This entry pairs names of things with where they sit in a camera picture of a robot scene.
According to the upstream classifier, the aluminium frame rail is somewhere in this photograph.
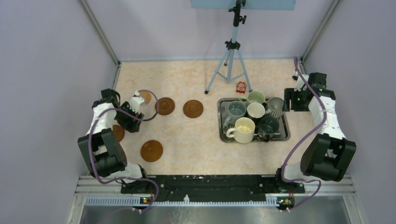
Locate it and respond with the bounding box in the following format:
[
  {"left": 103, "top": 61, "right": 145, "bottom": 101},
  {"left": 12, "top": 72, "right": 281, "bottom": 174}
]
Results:
[{"left": 75, "top": 175, "right": 356, "bottom": 206}]

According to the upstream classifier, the grey ribbed mug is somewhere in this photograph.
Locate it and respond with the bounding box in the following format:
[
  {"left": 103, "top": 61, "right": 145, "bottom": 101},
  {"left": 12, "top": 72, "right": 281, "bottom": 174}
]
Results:
[{"left": 265, "top": 97, "right": 284, "bottom": 119}]

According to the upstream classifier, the light green mug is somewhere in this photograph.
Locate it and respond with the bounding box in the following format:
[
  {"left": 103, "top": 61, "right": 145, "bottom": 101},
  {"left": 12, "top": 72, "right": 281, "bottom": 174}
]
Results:
[{"left": 239, "top": 91, "right": 266, "bottom": 106}]

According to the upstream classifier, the light wooden coaster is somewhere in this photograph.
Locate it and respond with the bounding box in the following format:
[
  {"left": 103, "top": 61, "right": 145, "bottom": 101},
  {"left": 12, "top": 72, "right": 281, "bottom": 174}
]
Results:
[{"left": 140, "top": 91, "right": 152, "bottom": 105}]

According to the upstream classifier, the brown wooden coaster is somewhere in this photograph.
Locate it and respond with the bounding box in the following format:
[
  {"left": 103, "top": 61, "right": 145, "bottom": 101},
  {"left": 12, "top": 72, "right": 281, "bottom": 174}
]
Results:
[
  {"left": 113, "top": 125, "right": 125, "bottom": 142},
  {"left": 183, "top": 99, "right": 204, "bottom": 119},
  {"left": 155, "top": 97, "right": 175, "bottom": 116},
  {"left": 140, "top": 140, "right": 163, "bottom": 162}
]

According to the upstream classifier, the steel tray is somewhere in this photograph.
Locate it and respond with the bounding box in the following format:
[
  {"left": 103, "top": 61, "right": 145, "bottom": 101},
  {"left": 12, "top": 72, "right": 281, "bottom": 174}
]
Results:
[{"left": 217, "top": 98, "right": 291, "bottom": 142}]

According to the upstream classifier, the red owl figurine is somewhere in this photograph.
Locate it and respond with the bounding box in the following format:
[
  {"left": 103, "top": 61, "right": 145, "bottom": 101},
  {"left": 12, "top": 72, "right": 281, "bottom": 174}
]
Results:
[{"left": 236, "top": 81, "right": 247, "bottom": 94}]

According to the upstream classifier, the dark teal mug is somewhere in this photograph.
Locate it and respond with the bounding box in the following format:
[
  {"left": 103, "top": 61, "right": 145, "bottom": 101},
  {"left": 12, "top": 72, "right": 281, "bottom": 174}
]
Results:
[{"left": 257, "top": 115, "right": 280, "bottom": 142}]

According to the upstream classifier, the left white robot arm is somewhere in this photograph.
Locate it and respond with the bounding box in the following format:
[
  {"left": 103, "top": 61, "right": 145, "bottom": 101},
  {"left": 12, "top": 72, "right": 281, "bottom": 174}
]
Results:
[{"left": 78, "top": 89, "right": 150, "bottom": 193}]

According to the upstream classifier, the cream mug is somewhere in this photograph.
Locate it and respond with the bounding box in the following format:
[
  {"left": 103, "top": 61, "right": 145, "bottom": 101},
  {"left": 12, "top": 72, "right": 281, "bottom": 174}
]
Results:
[{"left": 226, "top": 117, "right": 255, "bottom": 144}]

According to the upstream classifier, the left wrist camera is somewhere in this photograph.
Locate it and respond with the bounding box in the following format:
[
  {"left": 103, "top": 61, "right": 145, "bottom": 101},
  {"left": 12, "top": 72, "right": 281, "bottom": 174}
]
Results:
[{"left": 128, "top": 91, "right": 146, "bottom": 112}]

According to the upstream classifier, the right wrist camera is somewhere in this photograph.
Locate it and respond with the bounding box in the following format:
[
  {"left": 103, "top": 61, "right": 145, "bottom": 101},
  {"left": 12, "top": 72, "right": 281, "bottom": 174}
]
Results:
[{"left": 292, "top": 70, "right": 309, "bottom": 91}]

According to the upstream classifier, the white faceted mug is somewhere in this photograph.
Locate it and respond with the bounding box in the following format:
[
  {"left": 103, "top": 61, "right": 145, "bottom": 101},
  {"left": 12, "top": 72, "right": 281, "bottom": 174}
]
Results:
[{"left": 247, "top": 102, "right": 266, "bottom": 119}]

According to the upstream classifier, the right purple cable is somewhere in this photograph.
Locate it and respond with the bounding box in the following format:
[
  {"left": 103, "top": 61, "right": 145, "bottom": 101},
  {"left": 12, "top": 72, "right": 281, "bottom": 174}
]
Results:
[{"left": 280, "top": 56, "right": 328, "bottom": 213}]

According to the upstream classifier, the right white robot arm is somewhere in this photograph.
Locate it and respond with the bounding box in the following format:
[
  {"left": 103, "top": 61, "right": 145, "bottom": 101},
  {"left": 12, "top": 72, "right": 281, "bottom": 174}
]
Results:
[{"left": 274, "top": 72, "right": 356, "bottom": 192}]

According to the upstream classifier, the blue camera tripod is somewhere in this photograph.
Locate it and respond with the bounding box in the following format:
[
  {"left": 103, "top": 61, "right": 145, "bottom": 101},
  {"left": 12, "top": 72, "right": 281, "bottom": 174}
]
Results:
[{"left": 204, "top": 0, "right": 253, "bottom": 94}]

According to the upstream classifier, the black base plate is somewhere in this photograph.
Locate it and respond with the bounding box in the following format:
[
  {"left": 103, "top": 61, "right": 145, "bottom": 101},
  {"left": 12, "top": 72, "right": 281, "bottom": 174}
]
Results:
[{"left": 120, "top": 175, "right": 305, "bottom": 202}]

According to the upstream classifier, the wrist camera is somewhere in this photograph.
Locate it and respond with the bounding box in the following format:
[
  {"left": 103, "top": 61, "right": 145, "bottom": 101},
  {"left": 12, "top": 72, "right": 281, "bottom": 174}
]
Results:
[
  {"left": 128, "top": 91, "right": 146, "bottom": 112},
  {"left": 292, "top": 70, "right": 309, "bottom": 91}
]

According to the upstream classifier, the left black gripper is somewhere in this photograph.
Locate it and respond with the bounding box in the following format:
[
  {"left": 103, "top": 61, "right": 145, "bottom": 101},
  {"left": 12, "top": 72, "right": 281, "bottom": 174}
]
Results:
[{"left": 114, "top": 101, "right": 144, "bottom": 133}]

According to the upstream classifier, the blue board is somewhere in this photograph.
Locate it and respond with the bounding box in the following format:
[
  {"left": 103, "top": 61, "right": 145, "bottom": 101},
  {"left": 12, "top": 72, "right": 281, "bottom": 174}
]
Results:
[{"left": 190, "top": 0, "right": 296, "bottom": 10}]

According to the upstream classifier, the blue-grey mug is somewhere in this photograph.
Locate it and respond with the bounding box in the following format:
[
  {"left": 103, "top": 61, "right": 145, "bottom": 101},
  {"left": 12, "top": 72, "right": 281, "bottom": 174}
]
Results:
[{"left": 223, "top": 101, "right": 247, "bottom": 126}]

